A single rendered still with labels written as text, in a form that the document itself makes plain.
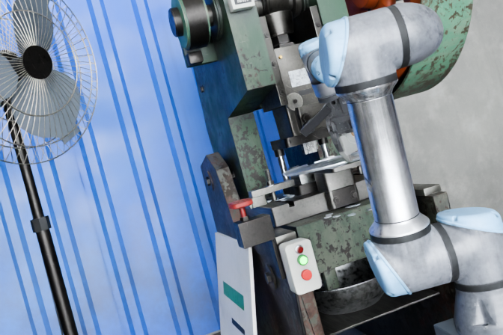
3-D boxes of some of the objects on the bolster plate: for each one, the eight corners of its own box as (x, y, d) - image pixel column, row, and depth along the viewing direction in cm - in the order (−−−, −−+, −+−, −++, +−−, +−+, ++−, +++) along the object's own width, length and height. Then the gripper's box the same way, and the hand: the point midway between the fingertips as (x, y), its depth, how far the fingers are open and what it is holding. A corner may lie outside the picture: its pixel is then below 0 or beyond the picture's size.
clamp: (299, 194, 186) (290, 163, 185) (251, 209, 181) (242, 177, 181) (293, 194, 191) (284, 164, 191) (245, 208, 187) (237, 177, 186)
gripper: (343, 94, 152) (369, 164, 158) (349, 82, 159) (373, 149, 166) (314, 102, 156) (340, 170, 162) (321, 90, 163) (346, 155, 170)
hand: (346, 158), depth 165 cm, fingers closed
